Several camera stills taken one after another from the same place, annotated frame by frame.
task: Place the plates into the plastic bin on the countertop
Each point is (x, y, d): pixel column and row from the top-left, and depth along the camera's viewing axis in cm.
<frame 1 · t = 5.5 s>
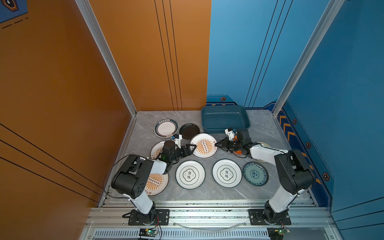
left hand: (194, 146, 91), fingers open
right hand: (214, 145, 90), fingers closed
teal plastic bin: (216, 119, 121), on the table
white plate dark rim: (166, 128, 112), on the table
small black plate: (187, 130, 110), on the table
orange sunburst plate left: (155, 150, 98), point 2 cm above the table
orange sunburst plate centre: (205, 147, 91), point 9 cm above the table
white plate black emblem left: (190, 174, 89), on the table
white plate black emblem right: (227, 173, 89), on the table
teal patterned plate: (255, 173, 89), on the table

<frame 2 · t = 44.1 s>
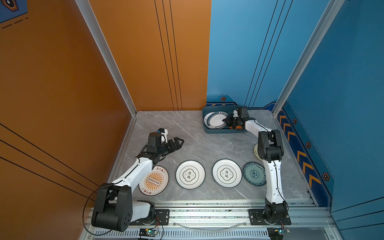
left hand: (179, 142, 86), fingers open
right hand: (221, 119, 109), fingers closed
white plate dark rim: (214, 120, 114), point 3 cm above the table
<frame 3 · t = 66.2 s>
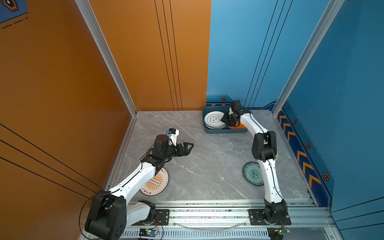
left hand: (188, 144, 82), fingers open
right hand: (221, 120, 108), fingers open
white plate black emblem left: (212, 120, 113), point 4 cm above the table
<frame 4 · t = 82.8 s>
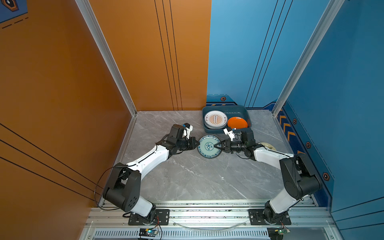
left hand: (200, 142, 85), fingers closed
right hand: (214, 147, 84), fingers closed
teal patterned plate: (206, 148, 85), point 14 cm above the table
orange sunburst plate front: (215, 119, 112), point 5 cm above the table
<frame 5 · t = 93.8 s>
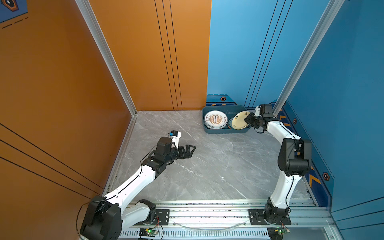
left hand: (190, 146, 81), fingers open
right hand: (244, 118, 99), fingers closed
cream plate: (238, 121, 104), point 10 cm above the table
